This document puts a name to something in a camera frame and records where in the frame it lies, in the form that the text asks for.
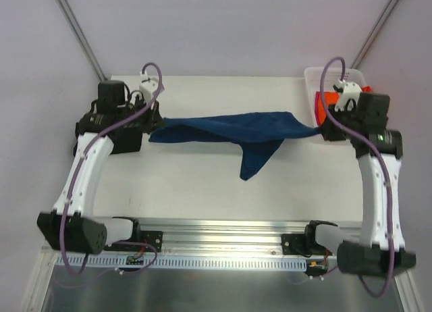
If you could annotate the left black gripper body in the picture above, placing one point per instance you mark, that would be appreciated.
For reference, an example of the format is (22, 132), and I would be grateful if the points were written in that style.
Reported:
(153, 117)

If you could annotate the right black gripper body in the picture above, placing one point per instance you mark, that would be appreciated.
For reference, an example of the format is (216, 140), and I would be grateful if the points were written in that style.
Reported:
(330, 129)

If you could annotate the blue t shirt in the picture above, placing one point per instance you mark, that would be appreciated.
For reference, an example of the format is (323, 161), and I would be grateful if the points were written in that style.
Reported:
(258, 134)

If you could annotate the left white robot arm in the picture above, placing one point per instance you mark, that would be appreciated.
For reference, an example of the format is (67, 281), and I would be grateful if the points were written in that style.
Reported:
(115, 124)

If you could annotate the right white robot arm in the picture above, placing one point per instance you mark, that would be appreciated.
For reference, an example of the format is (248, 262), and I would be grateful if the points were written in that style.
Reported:
(380, 251)

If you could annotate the orange t shirt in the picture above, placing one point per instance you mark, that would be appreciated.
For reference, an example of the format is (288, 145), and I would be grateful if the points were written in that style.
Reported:
(332, 97)

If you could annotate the folded black t shirt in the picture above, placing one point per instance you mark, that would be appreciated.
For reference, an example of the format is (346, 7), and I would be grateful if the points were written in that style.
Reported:
(126, 140)

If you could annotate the white plastic basket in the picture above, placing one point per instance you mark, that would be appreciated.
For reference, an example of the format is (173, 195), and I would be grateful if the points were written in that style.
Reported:
(312, 78)

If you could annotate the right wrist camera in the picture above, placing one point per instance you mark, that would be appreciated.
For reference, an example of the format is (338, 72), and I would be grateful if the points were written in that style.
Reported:
(349, 93)

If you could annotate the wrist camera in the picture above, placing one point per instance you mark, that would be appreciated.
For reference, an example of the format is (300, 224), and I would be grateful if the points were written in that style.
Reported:
(349, 93)
(149, 87)

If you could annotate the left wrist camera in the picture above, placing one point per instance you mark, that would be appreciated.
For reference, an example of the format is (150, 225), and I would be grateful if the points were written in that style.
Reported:
(149, 87)

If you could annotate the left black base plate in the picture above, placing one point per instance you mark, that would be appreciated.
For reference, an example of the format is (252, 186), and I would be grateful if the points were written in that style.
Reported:
(153, 238)

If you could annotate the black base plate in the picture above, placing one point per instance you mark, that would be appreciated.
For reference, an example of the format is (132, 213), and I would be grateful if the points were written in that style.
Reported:
(297, 246)
(153, 238)

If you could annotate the aluminium mounting rail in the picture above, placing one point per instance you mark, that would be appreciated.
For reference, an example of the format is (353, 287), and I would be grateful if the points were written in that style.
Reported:
(222, 236)

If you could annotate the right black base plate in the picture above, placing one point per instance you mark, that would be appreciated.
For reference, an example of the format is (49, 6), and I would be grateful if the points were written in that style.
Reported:
(297, 246)

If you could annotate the white slotted cable duct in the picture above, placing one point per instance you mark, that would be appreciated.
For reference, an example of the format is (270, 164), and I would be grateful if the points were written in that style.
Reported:
(197, 262)

